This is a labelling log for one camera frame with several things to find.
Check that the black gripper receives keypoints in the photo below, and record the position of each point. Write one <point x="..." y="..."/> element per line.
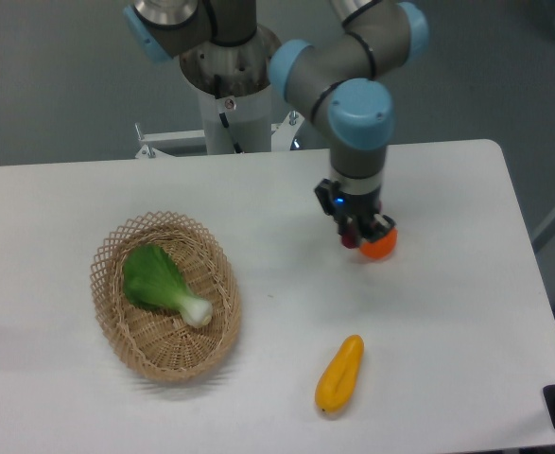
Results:
<point x="335" y="202"/>

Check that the purple sweet potato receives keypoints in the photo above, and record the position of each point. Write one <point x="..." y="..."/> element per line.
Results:
<point x="348" y="235"/>

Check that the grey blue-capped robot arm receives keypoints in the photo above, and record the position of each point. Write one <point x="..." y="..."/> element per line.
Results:
<point x="235" y="64"/>

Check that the orange tangerine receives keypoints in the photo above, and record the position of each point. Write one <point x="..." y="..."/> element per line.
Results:
<point x="381" y="248"/>

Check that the yellow papaya toy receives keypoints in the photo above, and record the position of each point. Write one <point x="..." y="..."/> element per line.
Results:
<point x="338" y="381"/>

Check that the woven wicker basket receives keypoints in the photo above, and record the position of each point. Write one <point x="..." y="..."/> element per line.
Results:
<point x="159" y="345"/>

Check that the green bok choy toy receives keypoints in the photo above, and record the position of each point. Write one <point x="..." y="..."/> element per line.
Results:
<point x="152" y="281"/>

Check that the white metal base frame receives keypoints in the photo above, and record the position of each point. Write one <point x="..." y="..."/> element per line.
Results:
<point x="192" y="143"/>

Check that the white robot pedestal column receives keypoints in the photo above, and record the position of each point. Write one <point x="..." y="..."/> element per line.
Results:
<point x="236" y="124"/>

